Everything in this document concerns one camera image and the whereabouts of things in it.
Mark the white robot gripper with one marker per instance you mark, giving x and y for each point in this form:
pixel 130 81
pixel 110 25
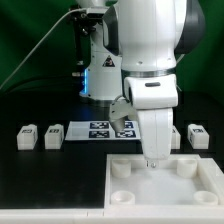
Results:
pixel 153 99

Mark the white square table top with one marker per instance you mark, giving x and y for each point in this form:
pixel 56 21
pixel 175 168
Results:
pixel 174 182

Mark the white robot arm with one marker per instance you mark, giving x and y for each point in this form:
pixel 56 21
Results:
pixel 147 35

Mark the white sheet with fiducial tags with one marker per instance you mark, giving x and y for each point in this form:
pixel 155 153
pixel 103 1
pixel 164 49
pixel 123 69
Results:
pixel 101 130

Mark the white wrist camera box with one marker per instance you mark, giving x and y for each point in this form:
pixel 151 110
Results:
pixel 120 109

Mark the white front table edge rail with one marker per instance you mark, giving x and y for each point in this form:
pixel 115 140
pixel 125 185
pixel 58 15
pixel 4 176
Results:
pixel 200 215

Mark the black camera on stand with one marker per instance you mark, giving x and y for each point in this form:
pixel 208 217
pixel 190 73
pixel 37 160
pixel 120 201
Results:
pixel 84 17

